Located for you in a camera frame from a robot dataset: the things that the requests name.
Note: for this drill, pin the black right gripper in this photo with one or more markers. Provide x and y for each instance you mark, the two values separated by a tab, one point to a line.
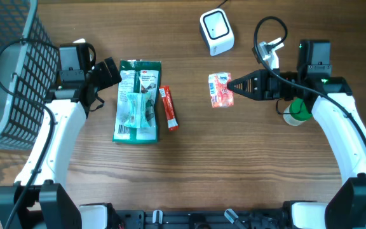
265	86

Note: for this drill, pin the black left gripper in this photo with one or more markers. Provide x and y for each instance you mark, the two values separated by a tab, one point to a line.
105	80

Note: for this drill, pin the red tissue pack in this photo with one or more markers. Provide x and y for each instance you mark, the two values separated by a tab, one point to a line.
221	96

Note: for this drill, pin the green white glove package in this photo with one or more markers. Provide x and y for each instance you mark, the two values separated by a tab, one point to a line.
136	121

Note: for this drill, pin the green lid glass jar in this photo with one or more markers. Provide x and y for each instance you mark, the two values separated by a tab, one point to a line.
296	113

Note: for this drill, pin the red stick sachet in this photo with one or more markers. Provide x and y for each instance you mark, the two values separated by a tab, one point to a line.
165	94

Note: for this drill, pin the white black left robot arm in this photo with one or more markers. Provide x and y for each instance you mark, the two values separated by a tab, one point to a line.
37	198

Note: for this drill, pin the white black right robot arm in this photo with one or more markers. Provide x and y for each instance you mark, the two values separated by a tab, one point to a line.
330	101

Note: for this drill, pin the white barcode scanner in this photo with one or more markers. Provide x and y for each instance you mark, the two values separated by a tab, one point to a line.
216	31

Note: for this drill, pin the grey plastic mesh basket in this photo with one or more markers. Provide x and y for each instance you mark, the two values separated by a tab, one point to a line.
28	66

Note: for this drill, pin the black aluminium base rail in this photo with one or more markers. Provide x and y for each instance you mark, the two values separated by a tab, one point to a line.
259	218

